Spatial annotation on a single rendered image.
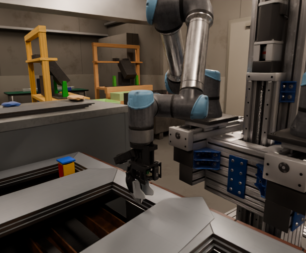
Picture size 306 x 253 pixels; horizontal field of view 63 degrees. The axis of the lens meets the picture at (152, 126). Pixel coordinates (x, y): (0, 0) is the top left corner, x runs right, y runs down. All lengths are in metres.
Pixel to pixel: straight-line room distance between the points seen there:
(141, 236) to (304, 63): 0.91
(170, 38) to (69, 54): 7.92
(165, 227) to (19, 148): 0.81
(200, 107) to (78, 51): 8.35
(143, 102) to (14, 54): 7.89
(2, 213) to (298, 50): 1.21
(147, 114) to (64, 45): 8.22
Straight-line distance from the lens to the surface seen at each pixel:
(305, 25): 1.21
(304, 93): 1.00
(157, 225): 0.75
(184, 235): 0.72
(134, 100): 0.71
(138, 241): 0.70
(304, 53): 1.21
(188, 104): 0.77
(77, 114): 1.38
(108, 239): 0.71
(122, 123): 1.56
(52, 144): 1.35
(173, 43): 1.08
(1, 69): 8.45
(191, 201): 0.87
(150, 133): 0.73
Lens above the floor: 1.27
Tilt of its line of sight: 13 degrees down
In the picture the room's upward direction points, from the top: straight up
